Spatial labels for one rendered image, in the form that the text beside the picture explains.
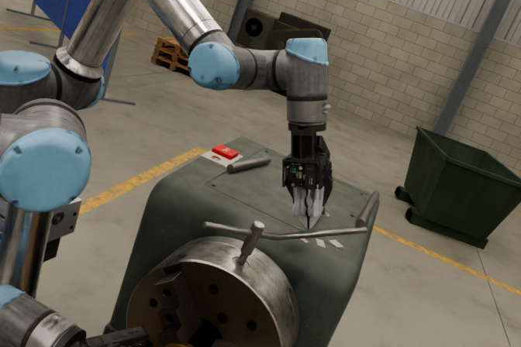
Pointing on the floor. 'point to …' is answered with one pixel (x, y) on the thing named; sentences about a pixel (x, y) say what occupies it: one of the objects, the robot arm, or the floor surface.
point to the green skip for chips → (457, 189)
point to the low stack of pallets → (170, 53)
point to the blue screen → (71, 0)
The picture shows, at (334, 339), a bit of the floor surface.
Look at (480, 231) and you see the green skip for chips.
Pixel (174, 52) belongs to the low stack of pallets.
